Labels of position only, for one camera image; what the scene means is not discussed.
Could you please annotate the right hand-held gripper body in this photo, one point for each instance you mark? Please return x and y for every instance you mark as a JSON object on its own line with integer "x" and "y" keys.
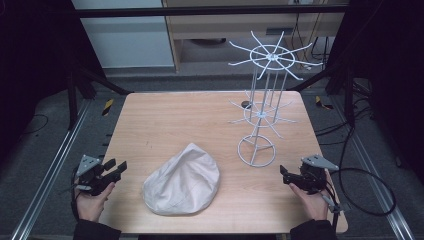
{"x": 313, "y": 175}

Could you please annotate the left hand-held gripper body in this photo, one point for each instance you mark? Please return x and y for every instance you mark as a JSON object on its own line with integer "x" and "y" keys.
{"x": 89, "y": 175}

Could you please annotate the white cap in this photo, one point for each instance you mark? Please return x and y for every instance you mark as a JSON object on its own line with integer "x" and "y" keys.
{"x": 182, "y": 181}

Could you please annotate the person's right hand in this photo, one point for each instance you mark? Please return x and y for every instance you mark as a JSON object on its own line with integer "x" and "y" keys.
{"x": 311, "y": 201}

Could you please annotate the person's left hand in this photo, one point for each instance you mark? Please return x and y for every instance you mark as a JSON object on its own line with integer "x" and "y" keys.
{"x": 91, "y": 203}

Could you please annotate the yellow black striped tape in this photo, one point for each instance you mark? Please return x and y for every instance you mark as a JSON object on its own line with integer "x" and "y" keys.
{"x": 107, "y": 107}
{"x": 322, "y": 103}

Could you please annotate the black metal stand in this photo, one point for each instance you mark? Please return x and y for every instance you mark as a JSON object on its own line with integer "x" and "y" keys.
{"x": 336, "y": 83}
{"x": 80, "y": 83}

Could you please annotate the white cabinet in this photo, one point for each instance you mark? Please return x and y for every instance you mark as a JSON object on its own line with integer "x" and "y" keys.
{"x": 123, "y": 36}

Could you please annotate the black crossbar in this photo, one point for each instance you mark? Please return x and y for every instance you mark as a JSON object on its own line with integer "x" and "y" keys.
{"x": 210, "y": 11}

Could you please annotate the aluminium rail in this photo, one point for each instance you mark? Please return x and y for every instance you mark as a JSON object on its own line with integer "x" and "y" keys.
{"x": 50, "y": 170}
{"x": 376, "y": 183}

